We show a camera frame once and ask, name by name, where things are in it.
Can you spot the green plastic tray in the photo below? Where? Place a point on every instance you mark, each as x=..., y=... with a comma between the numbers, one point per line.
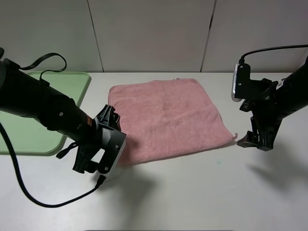
x=28, y=136

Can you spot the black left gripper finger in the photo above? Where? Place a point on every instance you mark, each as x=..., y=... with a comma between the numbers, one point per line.
x=108, y=118
x=83, y=163

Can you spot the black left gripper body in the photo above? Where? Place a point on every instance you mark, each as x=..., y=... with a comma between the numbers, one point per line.
x=87, y=137

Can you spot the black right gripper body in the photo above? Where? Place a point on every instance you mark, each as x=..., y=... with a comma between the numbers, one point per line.
x=261, y=102

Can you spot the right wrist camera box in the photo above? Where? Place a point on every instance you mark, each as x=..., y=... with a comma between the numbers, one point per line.
x=241, y=82

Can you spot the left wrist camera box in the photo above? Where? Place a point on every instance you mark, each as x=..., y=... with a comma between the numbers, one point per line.
x=114, y=142

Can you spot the pink terry towel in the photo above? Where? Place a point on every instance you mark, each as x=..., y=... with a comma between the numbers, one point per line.
x=163, y=119

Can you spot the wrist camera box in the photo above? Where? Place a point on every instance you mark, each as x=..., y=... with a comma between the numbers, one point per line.
x=241, y=82
x=114, y=142

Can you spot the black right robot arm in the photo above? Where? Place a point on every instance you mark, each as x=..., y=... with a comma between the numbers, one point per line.
x=291, y=93

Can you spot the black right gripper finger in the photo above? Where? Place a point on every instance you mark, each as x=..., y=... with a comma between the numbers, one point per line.
x=249, y=140
x=266, y=140

